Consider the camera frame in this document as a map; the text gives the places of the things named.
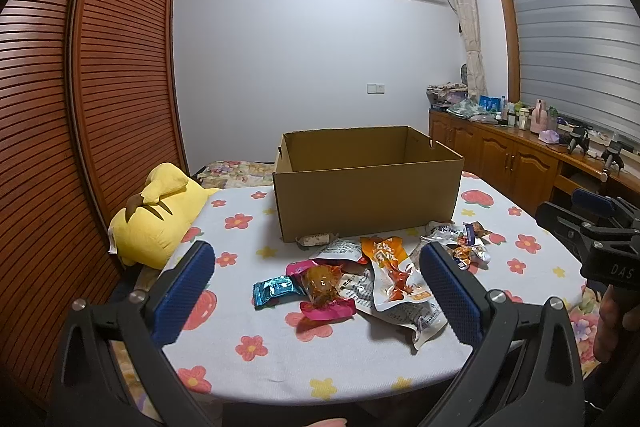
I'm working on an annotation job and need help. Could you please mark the silver white red snack pouch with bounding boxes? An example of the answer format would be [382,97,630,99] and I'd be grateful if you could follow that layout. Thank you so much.
[312,237,447,350]

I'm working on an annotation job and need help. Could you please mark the orange white snack pouch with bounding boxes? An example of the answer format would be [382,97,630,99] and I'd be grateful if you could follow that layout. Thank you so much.
[360,236,433,312]

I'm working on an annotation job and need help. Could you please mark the blue foil candy wrapper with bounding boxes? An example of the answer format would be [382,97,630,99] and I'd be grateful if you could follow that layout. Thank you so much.
[252,275,305,309]

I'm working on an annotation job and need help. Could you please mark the pink chicken leg snack pack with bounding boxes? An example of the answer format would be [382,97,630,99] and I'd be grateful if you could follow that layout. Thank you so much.
[285,259,356,323]

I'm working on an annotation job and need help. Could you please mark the person's right hand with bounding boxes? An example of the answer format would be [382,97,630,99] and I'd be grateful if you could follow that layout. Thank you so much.
[593,285,639,363]

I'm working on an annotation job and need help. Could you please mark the person's left hand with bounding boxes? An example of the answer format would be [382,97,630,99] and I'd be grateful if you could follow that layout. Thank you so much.
[306,418,347,427]

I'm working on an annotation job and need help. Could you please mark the wooden sideboard cabinet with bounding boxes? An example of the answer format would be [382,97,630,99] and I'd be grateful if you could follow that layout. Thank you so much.
[428,109,639,215]

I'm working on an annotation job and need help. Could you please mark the small colourful snack packets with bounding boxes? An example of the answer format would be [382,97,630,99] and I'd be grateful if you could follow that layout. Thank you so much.
[425,221,491,273]

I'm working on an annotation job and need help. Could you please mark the pink kettle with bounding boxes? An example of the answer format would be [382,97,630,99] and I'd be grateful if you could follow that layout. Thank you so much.
[529,98,548,134]

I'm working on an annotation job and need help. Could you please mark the white floral strawberry blanket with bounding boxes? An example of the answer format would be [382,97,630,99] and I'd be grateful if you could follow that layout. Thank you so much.
[164,172,585,405]

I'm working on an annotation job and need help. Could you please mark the yellow plush toy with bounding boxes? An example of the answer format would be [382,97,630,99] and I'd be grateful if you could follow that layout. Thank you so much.
[107,162,216,270]

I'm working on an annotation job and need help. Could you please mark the grey window blind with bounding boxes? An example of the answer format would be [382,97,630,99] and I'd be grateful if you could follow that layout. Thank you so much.
[513,0,639,141]

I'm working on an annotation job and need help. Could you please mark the brown cardboard box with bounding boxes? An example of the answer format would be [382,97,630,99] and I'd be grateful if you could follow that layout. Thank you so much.
[272,126,464,242]

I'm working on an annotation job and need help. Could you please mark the floral bed quilt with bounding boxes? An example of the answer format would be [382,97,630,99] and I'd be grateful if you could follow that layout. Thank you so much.
[192,160,274,188]

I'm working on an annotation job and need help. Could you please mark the small beige wrapped snack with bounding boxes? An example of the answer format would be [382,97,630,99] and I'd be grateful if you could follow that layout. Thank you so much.
[295,233,336,249]

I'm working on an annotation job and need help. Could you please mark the beige patterned curtain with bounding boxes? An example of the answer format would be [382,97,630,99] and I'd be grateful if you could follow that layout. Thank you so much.
[454,0,487,101]

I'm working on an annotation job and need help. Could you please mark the brown louvered wardrobe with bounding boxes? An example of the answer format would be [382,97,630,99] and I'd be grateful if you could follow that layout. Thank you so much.
[1,0,186,405]

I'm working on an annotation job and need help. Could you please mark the white wall switch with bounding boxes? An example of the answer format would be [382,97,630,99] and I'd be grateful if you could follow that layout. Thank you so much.
[367,83,385,94]

